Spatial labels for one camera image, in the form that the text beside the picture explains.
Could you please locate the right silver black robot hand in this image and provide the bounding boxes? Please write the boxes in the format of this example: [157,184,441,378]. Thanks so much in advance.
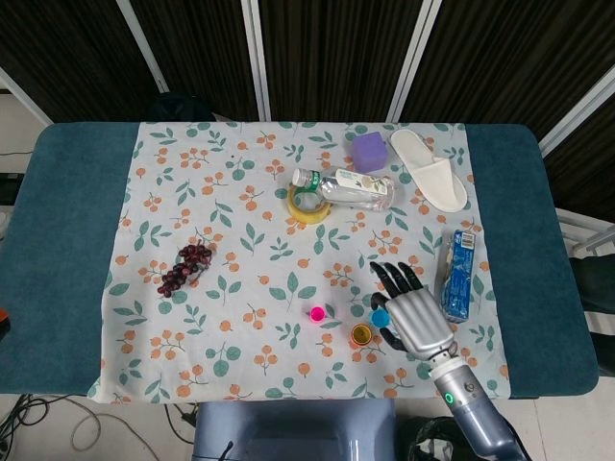
[369,261,456,361]

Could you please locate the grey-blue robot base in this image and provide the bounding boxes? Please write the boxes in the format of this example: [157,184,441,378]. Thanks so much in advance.
[191,398,398,461]

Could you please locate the blue plastic snack package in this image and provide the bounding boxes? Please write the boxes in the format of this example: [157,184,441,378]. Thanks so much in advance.
[434,229,478,322]

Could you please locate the orange plastic cup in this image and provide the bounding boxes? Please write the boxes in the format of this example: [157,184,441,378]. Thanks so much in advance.
[349,323,374,349]

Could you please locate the black bag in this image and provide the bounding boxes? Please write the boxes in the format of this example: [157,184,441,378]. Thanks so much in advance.
[407,416,465,461]

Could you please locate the white disposable slipper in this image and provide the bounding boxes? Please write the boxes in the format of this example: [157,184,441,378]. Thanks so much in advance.
[388,128,468,212]

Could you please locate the clear plastic water bottle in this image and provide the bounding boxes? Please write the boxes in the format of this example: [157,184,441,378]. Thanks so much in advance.
[291,166,399,213]

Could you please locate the yellow packing tape roll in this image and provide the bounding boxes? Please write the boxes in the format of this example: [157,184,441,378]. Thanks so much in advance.
[286,184,333,226]

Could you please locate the purple foam cube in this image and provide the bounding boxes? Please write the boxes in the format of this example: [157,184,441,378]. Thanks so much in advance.
[352,133,389,173]

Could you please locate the white floral tablecloth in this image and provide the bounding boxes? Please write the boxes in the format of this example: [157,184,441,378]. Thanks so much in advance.
[86,120,510,403]

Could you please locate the white metal rack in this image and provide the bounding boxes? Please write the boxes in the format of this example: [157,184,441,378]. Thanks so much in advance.
[556,206,615,258]

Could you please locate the bunch of dark red grapes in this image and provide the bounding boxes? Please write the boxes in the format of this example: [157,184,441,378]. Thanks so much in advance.
[157,238,213,298]

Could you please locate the dark folding screen white frames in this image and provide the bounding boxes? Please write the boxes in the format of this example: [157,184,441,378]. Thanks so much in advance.
[0,0,615,212]

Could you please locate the teal table cover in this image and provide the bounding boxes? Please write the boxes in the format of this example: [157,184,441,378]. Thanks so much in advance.
[0,122,600,400]

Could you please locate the cables on the floor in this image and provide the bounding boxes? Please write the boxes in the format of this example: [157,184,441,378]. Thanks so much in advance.
[0,393,103,461]

